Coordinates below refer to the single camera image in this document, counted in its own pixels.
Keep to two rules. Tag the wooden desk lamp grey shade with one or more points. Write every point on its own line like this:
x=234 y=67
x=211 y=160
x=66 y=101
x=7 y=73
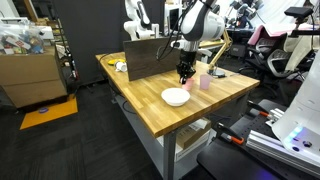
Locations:
x=224 y=43

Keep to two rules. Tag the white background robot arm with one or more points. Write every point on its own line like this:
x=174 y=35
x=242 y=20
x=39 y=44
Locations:
x=136 y=30

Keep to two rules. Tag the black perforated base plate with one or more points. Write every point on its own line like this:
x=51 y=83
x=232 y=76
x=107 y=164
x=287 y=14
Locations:
x=226 y=163

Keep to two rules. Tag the clear bag of toys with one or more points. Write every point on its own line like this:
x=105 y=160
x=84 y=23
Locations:
x=20 y=38

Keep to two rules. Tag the white bowl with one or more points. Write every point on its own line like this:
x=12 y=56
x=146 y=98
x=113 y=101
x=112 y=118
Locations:
x=175 y=96

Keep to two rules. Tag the white cardboard box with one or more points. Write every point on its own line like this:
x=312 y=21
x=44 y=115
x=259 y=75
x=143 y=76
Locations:
x=186 y=152

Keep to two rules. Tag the grey metal table frame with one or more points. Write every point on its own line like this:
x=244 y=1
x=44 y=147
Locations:
x=169 y=156

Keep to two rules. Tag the translucent purple plastic cup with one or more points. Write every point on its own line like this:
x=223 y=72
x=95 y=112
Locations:
x=205 y=82

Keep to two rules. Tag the black orange bar clamp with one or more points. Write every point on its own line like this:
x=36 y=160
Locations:
x=258 y=108
x=230 y=135

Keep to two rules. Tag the beige jacket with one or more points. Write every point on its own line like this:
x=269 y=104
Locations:
x=298 y=50

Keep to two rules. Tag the large brown cardboard box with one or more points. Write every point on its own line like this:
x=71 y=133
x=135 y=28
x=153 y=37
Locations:
x=30 y=80

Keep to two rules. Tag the orange floor mat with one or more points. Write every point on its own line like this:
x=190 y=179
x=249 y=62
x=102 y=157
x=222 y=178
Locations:
x=50 y=115

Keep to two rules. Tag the dark wood board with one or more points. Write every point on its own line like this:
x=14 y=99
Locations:
x=146 y=58

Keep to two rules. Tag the cluttered storage shelf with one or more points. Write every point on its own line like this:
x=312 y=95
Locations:
x=61 y=43

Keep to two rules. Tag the blue disc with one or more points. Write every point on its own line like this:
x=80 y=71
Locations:
x=43 y=110

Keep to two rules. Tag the white mug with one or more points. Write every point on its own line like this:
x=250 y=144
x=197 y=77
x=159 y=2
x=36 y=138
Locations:
x=121 y=66

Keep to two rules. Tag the black camera on stand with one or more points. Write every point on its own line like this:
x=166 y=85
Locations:
x=298 y=11

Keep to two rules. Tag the small brown cardboard box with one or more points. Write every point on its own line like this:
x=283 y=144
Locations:
x=190 y=135

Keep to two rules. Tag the grey mesh office chair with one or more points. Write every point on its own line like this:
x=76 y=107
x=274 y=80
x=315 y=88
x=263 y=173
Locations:
x=278 y=63

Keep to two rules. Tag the black office chair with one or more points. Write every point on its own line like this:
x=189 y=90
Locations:
x=263 y=48

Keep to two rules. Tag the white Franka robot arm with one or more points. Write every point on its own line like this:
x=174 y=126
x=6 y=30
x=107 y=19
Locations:
x=300 y=113

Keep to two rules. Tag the aluminium extrusion rail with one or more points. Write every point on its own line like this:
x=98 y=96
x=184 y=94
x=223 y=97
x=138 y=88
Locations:
x=275 y=116
x=266 y=143

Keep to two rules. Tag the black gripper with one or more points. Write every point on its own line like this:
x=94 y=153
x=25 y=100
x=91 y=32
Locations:
x=186 y=63

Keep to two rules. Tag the pink cloth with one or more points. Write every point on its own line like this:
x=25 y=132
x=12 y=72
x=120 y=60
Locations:
x=255 y=36

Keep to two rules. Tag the yellow flat object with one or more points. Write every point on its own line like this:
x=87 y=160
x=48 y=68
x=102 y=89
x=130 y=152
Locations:
x=115 y=62

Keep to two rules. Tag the dark partition panel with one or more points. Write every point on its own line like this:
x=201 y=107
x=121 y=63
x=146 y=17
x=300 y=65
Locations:
x=90 y=33

